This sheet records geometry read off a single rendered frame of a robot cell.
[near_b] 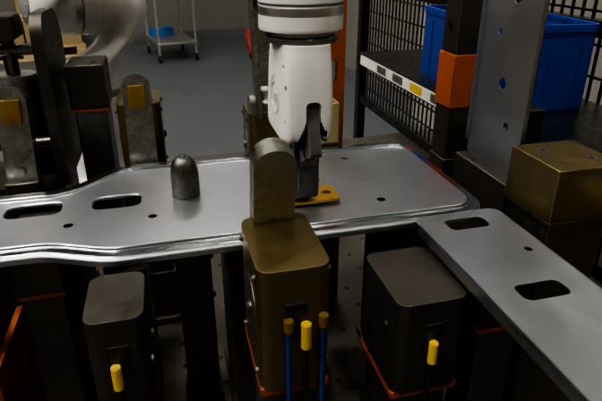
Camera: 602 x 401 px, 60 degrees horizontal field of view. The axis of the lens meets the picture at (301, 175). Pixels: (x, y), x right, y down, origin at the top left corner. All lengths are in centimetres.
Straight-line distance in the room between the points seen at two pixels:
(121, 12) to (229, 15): 729
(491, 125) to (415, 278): 28
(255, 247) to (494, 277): 21
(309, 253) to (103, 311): 18
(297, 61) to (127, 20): 68
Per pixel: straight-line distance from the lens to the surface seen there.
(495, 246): 54
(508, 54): 69
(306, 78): 50
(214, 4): 834
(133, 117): 75
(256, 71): 73
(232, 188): 63
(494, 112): 72
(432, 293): 50
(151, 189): 65
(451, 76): 84
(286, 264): 40
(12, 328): 76
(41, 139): 81
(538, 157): 61
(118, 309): 47
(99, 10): 112
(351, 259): 105
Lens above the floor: 126
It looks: 24 degrees down
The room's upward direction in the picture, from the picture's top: straight up
